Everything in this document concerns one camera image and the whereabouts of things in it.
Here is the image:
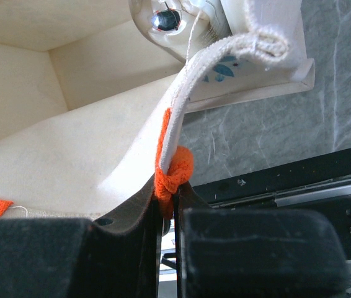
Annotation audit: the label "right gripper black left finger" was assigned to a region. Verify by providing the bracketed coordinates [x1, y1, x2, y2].
[0, 180, 160, 297]

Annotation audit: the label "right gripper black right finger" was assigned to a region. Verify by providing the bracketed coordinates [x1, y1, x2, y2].
[174, 183, 349, 297]

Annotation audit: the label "beige canvas tote bag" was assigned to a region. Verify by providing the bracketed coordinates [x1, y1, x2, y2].
[0, 0, 316, 220]

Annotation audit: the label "white bottle grey cap right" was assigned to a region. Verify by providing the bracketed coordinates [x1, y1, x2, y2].
[202, 0, 254, 38]

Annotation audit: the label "clear silver top bottle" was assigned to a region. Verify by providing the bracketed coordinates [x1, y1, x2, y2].
[128, 0, 218, 63]

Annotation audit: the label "aluminium rail frame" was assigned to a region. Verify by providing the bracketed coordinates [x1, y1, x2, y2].
[158, 142, 351, 283]

